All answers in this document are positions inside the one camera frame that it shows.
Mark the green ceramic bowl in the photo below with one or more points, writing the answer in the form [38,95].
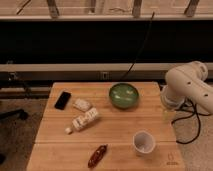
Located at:
[123,95]

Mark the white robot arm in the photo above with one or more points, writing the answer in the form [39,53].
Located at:
[187,81]

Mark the small white packet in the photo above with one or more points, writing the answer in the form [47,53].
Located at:
[82,104]

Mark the white plastic bottle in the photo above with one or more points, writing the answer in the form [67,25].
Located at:
[83,121]

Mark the black smartphone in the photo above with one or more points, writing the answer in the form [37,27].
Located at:
[62,100]

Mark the white paper cup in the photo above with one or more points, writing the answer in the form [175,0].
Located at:
[144,143]

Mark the office chair base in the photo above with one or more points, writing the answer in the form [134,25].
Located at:
[20,113]

